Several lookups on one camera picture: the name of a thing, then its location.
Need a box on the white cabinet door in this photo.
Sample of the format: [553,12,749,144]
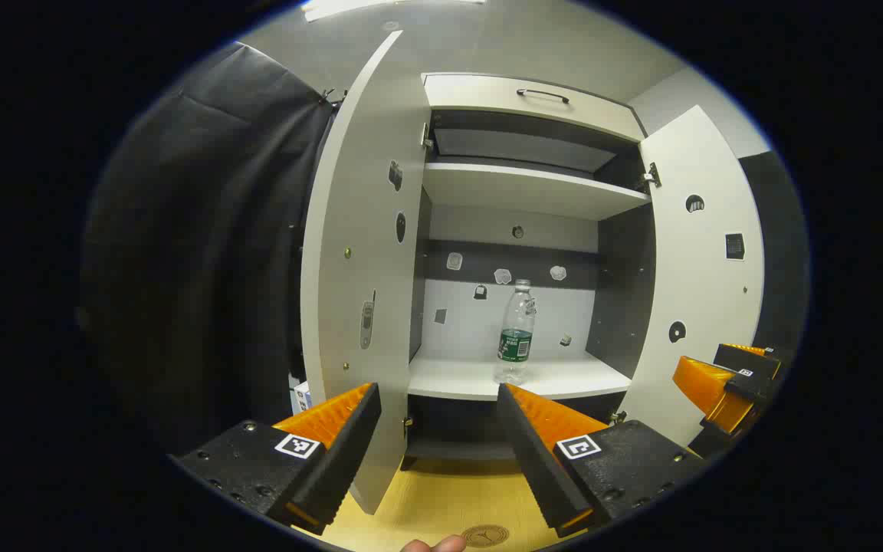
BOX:
[625,105,766,449]
[300,31,432,514]

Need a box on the clear plastic bottle green label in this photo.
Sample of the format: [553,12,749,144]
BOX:
[494,279,538,386]

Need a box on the white grey cabinet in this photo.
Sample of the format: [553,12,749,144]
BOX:
[403,73,657,472]

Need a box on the black backdrop cloth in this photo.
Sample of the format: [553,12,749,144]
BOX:
[80,42,810,457]

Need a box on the white cabinet drawer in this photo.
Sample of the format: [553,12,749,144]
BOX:
[421,73,645,143]

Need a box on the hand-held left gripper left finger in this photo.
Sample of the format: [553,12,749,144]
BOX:
[169,382,382,536]

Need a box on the white cabinet shelf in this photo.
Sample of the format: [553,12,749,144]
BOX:
[421,161,652,222]

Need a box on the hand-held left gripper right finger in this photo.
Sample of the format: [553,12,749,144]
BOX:
[497,383,709,539]

